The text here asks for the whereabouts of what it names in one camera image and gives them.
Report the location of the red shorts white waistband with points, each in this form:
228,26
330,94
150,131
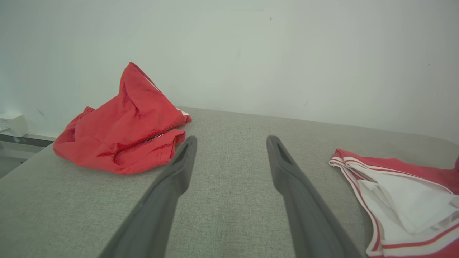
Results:
122,136

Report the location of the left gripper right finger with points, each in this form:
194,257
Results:
308,215

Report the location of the red garment striped white trim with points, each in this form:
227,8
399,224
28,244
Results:
405,200

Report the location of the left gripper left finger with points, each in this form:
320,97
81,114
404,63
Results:
157,211

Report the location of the dark wall baseboard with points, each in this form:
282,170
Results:
25,139

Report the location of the white wall socket box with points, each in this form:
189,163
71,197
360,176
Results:
16,123

